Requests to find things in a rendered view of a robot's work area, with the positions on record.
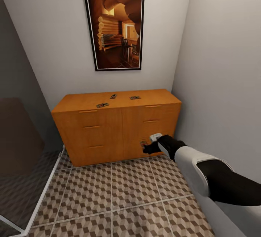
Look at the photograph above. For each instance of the cabinet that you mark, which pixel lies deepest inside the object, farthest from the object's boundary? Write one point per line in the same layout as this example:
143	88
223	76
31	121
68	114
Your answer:
95	135

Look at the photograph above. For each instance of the picture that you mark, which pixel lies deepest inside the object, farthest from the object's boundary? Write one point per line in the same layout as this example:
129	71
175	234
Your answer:
116	31

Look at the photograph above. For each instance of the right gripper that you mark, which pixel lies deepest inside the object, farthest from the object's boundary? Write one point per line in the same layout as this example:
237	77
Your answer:
151	149

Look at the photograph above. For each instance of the shower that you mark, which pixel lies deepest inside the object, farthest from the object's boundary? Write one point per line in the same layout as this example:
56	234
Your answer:
26	231

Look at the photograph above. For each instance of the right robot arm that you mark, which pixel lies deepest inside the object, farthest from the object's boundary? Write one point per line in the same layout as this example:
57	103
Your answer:
237	196

